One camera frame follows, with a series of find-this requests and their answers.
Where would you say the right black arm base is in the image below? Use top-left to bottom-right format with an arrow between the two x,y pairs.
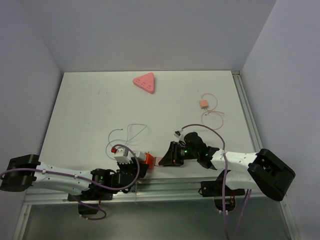
198,180 -> 246,211

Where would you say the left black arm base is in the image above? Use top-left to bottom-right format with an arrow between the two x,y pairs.
67,189 -> 113,221

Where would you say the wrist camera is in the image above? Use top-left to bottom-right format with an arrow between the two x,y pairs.
111,147 -> 133,165
174,129 -> 184,142

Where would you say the red cube socket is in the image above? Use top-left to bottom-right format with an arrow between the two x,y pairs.
141,152 -> 156,170

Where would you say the white charger plug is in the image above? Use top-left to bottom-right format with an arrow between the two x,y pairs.
133,150 -> 147,163

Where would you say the brown pink charger plug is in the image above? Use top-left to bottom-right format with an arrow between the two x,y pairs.
154,157 -> 163,167

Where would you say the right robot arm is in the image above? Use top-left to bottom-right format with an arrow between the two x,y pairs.
157,131 -> 296,202

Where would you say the aluminium rail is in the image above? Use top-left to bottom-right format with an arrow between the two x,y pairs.
231,70 -> 301,240
23,176 -> 287,206

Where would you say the pink triangular power strip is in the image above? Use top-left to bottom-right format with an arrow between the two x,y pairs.
132,72 -> 156,94

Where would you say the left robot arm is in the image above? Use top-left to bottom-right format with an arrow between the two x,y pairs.
0,154 -> 149,200

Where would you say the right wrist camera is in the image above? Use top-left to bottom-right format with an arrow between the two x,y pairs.
174,129 -> 184,142

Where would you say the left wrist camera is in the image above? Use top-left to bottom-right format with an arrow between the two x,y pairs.
111,147 -> 133,165

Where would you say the aluminium right rail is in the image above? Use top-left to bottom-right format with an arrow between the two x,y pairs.
231,70 -> 301,240

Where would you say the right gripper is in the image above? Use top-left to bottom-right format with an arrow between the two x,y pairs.
158,140 -> 199,167

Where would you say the orange pink charger plug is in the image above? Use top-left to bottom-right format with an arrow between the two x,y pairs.
199,100 -> 209,111

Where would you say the aluminium front rail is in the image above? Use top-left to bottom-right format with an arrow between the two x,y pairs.
23,176 -> 287,206

